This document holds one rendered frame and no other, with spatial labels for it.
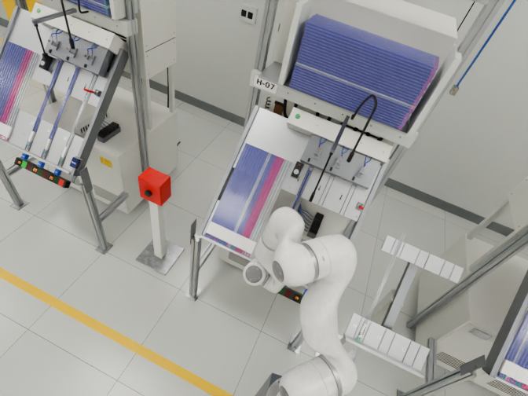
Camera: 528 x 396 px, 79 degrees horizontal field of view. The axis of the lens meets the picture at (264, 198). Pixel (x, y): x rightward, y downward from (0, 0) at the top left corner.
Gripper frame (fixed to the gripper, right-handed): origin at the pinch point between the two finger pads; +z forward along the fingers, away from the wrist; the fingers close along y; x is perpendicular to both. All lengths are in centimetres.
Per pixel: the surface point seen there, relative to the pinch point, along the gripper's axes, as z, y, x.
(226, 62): 154, 5, 175
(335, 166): 4, 45, 29
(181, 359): 34, -73, -40
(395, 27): -15, 85, 70
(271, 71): -2, 34, 80
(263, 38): -12, 35, 90
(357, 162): 5, 55, 27
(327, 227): 50, 33, 0
